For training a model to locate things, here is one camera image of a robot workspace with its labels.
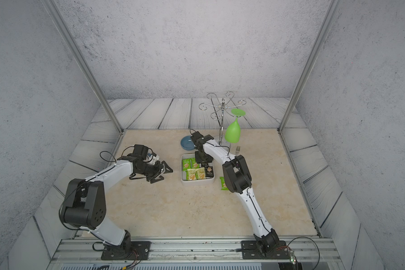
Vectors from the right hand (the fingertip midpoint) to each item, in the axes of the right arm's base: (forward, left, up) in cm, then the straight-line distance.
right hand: (203, 160), depth 103 cm
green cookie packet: (-16, -12, -1) cm, 20 cm away
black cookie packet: (-8, -4, +2) cm, 9 cm away
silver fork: (+10, -22, -3) cm, 24 cm away
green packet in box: (-3, +6, 0) cm, 6 cm away
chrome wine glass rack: (+17, -6, +30) cm, 35 cm away
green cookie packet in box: (-4, +9, +2) cm, 10 cm away
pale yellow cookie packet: (-9, +1, +1) cm, 9 cm away
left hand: (-13, +16, +8) cm, 22 cm away
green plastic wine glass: (+2, -17, +23) cm, 28 cm away
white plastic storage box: (-10, +5, +1) cm, 11 cm away
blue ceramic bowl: (+14, +11, 0) cm, 18 cm away
